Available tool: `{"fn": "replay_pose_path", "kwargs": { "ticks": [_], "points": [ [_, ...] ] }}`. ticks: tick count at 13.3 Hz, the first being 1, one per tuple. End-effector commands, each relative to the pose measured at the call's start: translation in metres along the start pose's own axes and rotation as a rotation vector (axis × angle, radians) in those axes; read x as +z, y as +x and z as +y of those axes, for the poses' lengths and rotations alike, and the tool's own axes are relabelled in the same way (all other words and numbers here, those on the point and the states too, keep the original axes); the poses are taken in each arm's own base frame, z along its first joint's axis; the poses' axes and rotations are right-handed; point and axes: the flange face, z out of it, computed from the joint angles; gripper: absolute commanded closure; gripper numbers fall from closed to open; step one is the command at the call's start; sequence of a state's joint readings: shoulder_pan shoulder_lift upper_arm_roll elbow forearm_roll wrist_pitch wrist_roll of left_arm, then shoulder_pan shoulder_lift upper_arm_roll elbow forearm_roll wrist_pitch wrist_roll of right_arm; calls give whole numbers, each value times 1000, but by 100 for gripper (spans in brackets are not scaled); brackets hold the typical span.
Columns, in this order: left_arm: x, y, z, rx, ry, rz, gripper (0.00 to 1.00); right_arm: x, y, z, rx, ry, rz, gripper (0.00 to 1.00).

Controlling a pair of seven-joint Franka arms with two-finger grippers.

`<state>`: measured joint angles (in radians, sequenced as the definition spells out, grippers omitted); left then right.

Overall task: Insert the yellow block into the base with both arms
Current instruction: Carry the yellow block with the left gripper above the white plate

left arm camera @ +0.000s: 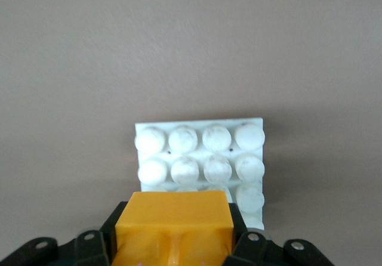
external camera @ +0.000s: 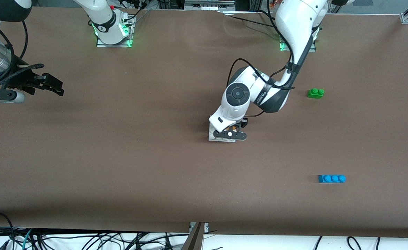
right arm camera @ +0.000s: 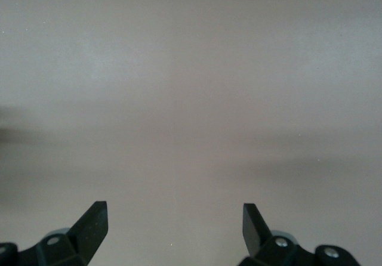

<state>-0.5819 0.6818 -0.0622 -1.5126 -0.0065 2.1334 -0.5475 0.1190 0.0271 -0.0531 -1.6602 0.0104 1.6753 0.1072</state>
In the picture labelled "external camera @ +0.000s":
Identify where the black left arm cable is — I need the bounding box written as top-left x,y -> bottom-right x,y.
229,21 -> 315,91

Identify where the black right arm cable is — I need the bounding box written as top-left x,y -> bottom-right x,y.
0,19 -> 45,91

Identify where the grey metal strut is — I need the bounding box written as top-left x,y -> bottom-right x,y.
181,222 -> 205,250

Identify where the white studded base plate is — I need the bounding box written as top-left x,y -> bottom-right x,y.
208,126 -> 237,142

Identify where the white power strip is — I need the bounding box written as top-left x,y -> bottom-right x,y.
184,0 -> 237,11

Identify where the long black table cable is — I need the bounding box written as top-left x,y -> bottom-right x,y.
225,10 -> 284,30

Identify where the teal floor cable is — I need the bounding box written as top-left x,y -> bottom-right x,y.
22,228 -> 34,250

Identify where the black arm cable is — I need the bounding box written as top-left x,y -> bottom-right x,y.
0,19 -> 45,91
229,21 -> 315,91

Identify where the brown table cover sheet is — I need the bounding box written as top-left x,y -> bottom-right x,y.
0,6 -> 408,239

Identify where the blue three-stud block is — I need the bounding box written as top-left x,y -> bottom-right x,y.
318,175 -> 346,183

